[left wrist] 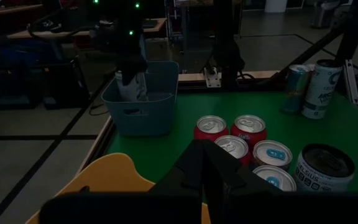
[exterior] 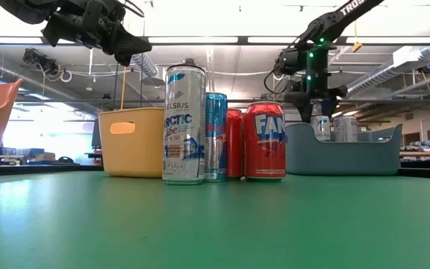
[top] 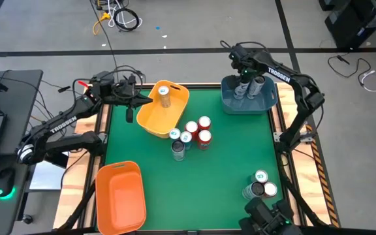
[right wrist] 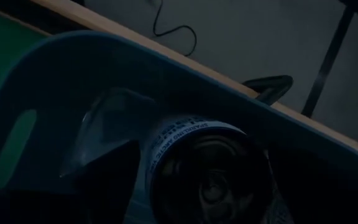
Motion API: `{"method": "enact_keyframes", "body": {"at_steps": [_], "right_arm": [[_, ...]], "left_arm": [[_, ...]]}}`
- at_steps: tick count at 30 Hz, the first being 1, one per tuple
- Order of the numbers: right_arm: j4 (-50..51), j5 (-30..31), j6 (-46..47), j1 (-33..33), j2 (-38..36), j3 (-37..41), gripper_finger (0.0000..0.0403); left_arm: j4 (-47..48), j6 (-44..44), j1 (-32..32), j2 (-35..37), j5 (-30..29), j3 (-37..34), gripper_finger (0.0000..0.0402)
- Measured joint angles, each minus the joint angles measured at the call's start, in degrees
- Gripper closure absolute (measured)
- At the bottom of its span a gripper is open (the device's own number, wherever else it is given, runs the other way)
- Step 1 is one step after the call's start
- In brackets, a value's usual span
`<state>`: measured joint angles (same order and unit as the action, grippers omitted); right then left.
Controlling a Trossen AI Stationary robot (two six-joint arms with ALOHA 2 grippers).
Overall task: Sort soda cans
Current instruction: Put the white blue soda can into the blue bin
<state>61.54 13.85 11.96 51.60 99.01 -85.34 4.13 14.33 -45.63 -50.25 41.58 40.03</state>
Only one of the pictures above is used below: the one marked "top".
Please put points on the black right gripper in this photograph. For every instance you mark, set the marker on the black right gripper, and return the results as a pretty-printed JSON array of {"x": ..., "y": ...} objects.
[{"x": 246, "y": 73}]

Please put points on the black desk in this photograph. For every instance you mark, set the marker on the black desk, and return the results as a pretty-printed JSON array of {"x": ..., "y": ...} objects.
[{"x": 18, "y": 98}]

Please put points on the black desk caster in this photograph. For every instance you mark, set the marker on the black desk caster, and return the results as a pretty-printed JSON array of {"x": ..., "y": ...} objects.
[{"x": 28, "y": 219}]

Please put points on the small black plug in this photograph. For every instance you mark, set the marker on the small black plug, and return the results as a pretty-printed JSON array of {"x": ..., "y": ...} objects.
[{"x": 64, "y": 88}]

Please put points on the yellow black hazard tape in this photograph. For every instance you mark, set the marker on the yellow black hazard tape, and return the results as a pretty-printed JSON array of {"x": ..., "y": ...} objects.
[{"x": 324, "y": 182}]

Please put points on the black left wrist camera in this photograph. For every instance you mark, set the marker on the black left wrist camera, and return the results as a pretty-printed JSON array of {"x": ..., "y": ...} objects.
[{"x": 129, "y": 115}]

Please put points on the black computer case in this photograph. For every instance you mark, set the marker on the black computer case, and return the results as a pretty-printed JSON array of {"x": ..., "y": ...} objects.
[{"x": 354, "y": 23}]

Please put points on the blue-grey plastic bin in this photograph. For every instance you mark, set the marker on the blue-grey plastic bin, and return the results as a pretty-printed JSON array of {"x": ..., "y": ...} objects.
[{"x": 260, "y": 107}]

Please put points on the orange plastic bin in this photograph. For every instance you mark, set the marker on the orange plastic bin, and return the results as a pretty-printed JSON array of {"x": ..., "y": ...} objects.
[{"x": 122, "y": 202}]

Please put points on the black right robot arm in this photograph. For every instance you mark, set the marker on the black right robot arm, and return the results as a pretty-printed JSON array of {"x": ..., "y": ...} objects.
[{"x": 279, "y": 74}]

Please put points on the blue silver Red Bull can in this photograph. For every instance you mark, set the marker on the blue silver Red Bull can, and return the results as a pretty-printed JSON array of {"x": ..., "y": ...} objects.
[
  {"x": 175, "y": 134},
  {"x": 260, "y": 176},
  {"x": 186, "y": 137},
  {"x": 164, "y": 92}
]

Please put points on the yellow plastic bin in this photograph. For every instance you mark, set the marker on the yellow plastic bin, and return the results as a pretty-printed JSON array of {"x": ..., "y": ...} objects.
[{"x": 162, "y": 120}]

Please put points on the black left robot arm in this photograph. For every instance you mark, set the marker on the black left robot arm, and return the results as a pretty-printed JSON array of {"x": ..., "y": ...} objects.
[{"x": 62, "y": 122}]

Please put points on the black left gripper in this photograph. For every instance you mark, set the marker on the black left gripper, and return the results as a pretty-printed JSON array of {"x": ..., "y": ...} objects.
[{"x": 124, "y": 93}]

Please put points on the black computer mouse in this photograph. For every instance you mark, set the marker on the black computer mouse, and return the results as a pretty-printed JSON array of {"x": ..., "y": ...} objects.
[{"x": 5, "y": 179}]

